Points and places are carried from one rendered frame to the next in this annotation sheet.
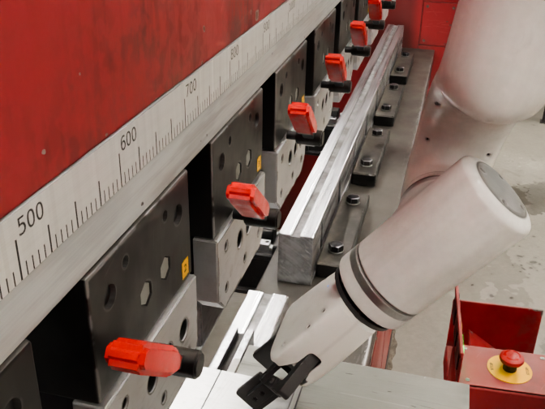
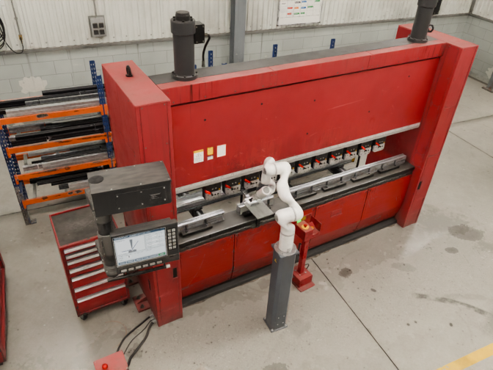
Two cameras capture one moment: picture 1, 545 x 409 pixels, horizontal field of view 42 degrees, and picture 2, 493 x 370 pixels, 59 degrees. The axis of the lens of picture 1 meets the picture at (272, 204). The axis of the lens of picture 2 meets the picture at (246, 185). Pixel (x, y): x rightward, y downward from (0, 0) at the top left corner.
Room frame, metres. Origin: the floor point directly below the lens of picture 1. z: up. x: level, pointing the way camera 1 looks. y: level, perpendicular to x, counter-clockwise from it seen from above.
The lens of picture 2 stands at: (-1.85, -2.28, 3.56)
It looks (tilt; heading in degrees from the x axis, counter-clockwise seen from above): 35 degrees down; 45
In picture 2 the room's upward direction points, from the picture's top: 3 degrees clockwise
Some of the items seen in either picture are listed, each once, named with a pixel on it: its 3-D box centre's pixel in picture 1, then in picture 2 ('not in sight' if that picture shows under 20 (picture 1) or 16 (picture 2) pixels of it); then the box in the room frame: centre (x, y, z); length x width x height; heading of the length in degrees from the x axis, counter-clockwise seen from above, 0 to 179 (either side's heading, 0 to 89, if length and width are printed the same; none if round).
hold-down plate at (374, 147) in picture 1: (371, 154); (334, 186); (1.57, -0.24, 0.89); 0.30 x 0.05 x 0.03; 166
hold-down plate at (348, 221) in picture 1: (345, 231); (303, 195); (1.18, -0.14, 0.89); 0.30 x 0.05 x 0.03; 166
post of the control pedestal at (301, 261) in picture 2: not in sight; (303, 253); (0.97, -0.40, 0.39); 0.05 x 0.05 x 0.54; 80
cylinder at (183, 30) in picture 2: not in sight; (191, 43); (0.12, 0.32, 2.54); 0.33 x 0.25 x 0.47; 166
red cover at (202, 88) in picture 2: not in sight; (323, 67); (1.24, -0.10, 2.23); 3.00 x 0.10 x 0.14; 166
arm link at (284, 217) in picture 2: not in sight; (285, 221); (0.33, -0.61, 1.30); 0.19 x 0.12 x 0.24; 158
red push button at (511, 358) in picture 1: (510, 363); not in sight; (0.92, -0.40, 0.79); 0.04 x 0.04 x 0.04
